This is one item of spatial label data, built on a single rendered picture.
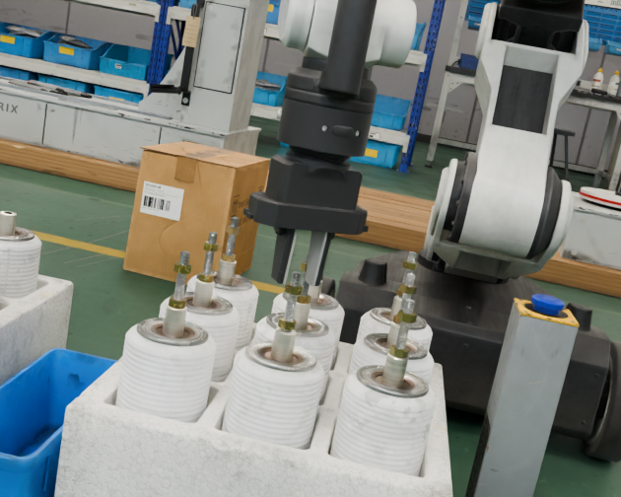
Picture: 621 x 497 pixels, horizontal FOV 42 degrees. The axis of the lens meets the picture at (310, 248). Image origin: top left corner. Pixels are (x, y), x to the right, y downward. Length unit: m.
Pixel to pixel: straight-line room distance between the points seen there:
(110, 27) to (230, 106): 7.06
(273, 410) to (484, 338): 0.60
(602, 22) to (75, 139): 4.75
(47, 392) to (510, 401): 0.61
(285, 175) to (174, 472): 0.31
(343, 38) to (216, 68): 2.32
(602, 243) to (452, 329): 1.65
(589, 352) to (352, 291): 0.40
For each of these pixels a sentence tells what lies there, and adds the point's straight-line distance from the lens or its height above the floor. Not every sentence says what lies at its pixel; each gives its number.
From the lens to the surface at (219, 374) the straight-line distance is 0.98.
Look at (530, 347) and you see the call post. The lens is 1.02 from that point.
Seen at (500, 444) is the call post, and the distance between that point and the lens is 1.06.
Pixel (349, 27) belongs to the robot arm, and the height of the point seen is 0.59.
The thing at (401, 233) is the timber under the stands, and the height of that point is 0.06.
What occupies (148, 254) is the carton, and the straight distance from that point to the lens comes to 1.98.
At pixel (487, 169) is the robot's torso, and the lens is 1.23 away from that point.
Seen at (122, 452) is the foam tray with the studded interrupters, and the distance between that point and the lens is 0.85.
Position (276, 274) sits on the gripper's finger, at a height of 0.34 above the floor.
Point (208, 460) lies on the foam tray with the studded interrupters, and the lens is 0.83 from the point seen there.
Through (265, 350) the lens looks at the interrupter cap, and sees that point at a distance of 0.86.
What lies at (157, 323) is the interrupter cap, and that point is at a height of 0.25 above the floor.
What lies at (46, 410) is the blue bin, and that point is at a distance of 1.18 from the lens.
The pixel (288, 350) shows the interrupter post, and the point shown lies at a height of 0.26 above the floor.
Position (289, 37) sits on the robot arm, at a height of 0.57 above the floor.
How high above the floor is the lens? 0.54
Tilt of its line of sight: 12 degrees down
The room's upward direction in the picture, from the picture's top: 11 degrees clockwise
